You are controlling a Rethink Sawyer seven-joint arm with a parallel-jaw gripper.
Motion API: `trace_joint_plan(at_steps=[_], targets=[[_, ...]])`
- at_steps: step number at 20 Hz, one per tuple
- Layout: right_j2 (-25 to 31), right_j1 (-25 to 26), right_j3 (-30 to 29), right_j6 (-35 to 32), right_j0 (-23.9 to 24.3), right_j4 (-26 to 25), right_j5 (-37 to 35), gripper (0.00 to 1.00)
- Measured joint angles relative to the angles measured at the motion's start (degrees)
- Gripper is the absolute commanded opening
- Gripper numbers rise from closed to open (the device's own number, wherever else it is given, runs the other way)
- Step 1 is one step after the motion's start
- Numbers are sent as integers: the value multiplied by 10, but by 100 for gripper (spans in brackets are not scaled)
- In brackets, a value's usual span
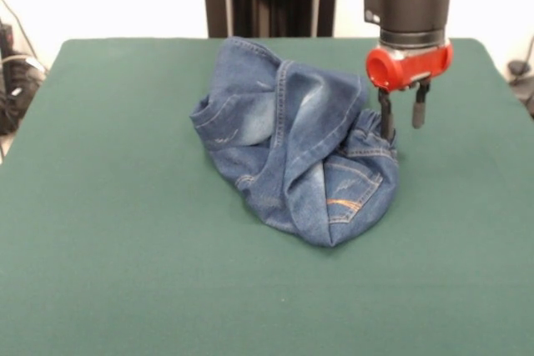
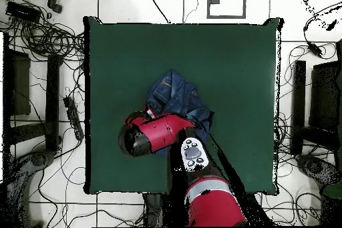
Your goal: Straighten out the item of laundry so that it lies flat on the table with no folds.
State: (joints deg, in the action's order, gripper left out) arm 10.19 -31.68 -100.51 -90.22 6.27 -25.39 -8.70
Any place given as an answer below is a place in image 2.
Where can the blue denim jeans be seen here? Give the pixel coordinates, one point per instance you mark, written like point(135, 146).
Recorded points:
point(173, 91)

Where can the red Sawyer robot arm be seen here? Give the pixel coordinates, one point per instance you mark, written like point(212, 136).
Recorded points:
point(160, 131)

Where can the dark flat panel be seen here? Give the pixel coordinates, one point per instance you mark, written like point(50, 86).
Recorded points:
point(21, 83)
point(324, 97)

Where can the black power strip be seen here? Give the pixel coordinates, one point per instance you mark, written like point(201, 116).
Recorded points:
point(73, 117)

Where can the dark green tablecloth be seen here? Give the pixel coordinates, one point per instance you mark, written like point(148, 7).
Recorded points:
point(235, 78)

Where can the grey tripod foot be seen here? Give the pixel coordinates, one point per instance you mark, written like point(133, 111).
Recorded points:
point(312, 165)
point(40, 158)

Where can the black rectangular device box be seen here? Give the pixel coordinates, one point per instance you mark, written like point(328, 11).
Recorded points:
point(22, 11)

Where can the black power adapter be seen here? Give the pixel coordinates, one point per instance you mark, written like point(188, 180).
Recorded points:
point(314, 48)

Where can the dark green pad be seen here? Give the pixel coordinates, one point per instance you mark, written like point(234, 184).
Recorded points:
point(332, 191)

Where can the black metal frame stand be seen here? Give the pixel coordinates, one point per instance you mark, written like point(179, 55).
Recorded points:
point(52, 91)
point(298, 99)

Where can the grey rectangular floor frame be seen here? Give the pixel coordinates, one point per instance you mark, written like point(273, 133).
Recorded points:
point(227, 17)

